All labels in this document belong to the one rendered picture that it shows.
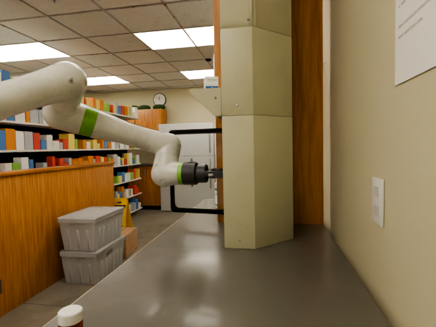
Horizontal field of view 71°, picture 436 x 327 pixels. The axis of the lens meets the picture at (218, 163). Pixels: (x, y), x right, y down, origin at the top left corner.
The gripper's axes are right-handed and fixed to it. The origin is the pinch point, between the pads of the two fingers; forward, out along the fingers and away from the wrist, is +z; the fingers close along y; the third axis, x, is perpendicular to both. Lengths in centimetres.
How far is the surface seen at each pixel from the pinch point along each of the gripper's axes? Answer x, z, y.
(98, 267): 103, -157, 144
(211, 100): -26.8, -11.2, -14.0
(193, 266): 25.8, -14.4, -32.1
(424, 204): 0, 36, -62
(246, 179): 1.0, 0.7, -13.9
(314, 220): 23.8, 28.4, 23.3
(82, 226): 62, -170, 139
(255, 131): -15.7, 4.0, -13.1
